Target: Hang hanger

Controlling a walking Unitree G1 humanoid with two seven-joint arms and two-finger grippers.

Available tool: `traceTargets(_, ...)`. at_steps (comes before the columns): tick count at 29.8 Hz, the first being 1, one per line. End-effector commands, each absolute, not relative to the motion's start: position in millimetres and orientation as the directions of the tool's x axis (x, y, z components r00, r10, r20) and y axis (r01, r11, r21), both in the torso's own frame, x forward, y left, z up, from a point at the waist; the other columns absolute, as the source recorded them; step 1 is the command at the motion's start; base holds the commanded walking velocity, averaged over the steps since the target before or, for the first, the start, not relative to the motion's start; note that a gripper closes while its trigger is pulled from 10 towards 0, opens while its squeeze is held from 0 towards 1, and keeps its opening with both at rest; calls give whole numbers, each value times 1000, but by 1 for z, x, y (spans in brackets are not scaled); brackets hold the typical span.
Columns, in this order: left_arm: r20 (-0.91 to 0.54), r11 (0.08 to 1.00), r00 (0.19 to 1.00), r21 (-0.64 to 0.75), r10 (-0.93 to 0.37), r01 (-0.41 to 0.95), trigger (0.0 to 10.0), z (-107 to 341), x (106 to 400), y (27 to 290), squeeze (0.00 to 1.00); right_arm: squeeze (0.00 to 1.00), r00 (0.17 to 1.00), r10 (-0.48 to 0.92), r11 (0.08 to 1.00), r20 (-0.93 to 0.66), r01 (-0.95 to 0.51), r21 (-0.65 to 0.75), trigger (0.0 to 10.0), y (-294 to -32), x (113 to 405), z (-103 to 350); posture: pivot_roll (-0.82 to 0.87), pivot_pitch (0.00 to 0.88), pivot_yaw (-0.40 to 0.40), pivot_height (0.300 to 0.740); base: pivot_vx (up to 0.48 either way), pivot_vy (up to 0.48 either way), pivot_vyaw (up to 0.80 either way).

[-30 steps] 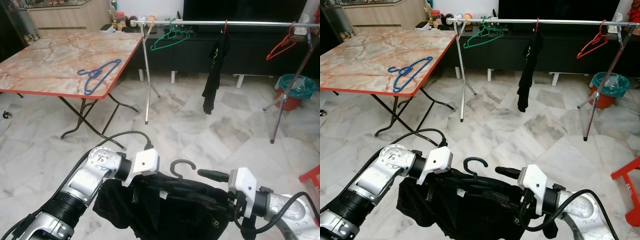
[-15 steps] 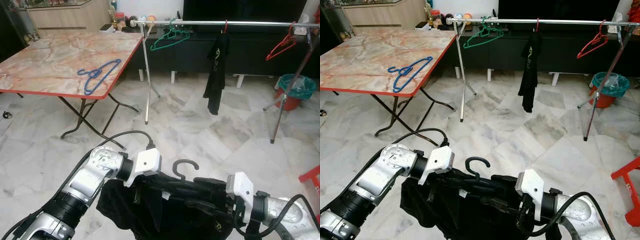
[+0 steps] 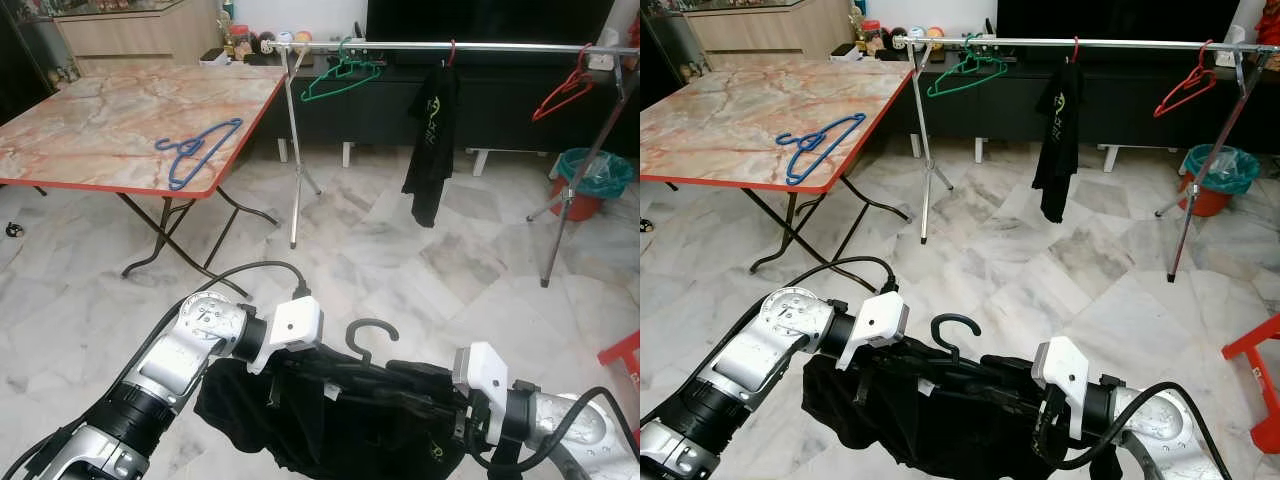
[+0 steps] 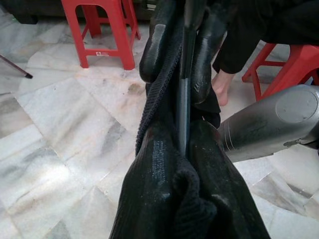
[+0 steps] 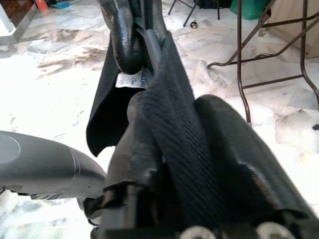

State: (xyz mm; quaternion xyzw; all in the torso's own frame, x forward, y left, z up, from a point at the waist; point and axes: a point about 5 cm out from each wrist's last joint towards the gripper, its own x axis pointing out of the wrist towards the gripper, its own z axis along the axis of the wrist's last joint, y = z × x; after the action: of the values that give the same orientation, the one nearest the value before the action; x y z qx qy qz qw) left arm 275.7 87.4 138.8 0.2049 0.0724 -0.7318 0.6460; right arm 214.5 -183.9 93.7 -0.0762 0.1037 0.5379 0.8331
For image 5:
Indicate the green plastic bag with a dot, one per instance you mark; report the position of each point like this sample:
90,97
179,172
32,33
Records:
249,10

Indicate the blue plastic bag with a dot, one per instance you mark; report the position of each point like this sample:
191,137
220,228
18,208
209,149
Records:
61,4

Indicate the marble folding table red edge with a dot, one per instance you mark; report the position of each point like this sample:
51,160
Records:
239,74

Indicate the orange cardboard box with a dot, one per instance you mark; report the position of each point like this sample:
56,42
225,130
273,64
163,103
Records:
41,3

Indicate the light wooden sideboard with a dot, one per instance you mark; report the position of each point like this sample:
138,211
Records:
294,30

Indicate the black folding chair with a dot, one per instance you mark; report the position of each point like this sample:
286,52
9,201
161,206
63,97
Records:
188,12

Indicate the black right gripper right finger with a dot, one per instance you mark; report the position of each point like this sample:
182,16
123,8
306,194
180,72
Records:
249,161

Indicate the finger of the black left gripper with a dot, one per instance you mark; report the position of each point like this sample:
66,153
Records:
124,37
160,17

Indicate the dark grey plastic hanger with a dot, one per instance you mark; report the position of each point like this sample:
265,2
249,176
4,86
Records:
152,47

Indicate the black shirt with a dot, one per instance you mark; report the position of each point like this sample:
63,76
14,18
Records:
179,124

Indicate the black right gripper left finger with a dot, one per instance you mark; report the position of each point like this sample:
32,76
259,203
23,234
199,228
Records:
139,149

